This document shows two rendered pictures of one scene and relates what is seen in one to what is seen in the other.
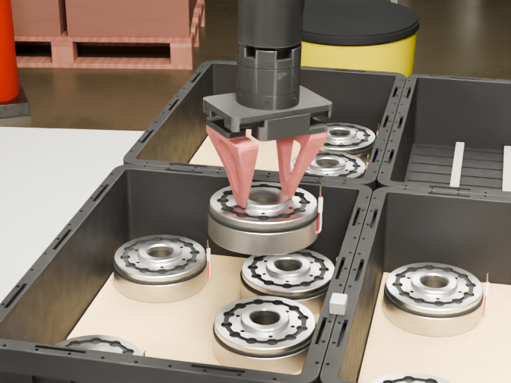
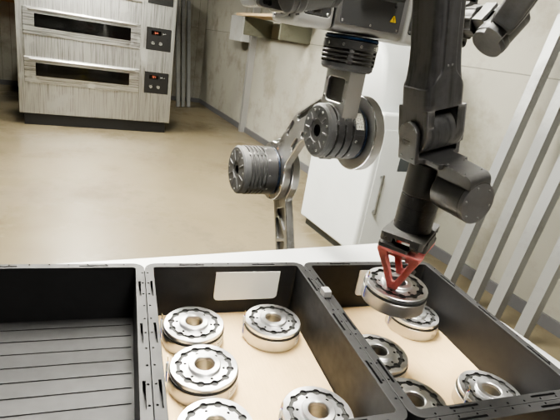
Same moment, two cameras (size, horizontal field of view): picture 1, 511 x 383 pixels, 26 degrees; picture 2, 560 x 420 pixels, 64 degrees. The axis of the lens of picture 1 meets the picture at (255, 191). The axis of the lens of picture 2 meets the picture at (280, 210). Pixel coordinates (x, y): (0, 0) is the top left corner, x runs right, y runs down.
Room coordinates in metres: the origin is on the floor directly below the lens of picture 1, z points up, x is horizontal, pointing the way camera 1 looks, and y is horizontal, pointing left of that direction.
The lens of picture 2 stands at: (1.37, -0.54, 1.32)
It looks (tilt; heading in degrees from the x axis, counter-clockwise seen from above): 20 degrees down; 147
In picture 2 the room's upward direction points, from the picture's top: 9 degrees clockwise
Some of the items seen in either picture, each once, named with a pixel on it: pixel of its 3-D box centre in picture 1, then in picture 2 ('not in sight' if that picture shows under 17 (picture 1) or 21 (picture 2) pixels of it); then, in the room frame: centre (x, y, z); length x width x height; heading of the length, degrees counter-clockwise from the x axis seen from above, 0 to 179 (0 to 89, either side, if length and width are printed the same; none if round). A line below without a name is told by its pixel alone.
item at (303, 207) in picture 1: (263, 204); (396, 284); (0.94, -0.01, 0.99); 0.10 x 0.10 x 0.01
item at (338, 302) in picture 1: (338, 304); (326, 292); (0.85, -0.07, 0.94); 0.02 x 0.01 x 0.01; 168
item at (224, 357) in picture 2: not in sight; (204, 367); (0.88, -0.30, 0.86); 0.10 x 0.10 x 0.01
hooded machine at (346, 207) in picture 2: not in sight; (377, 146); (-1.02, 1.79, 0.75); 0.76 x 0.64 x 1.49; 177
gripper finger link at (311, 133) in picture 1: (276, 153); (401, 259); (0.95, -0.02, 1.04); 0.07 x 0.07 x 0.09; 29
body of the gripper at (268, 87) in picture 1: (268, 80); (414, 216); (0.94, -0.01, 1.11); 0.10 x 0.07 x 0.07; 119
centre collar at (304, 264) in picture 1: (288, 267); (415, 400); (1.05, -0.04, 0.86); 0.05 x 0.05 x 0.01
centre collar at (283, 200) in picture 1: (263, 199); (397, 282); (0.94, -0.01, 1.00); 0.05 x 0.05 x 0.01
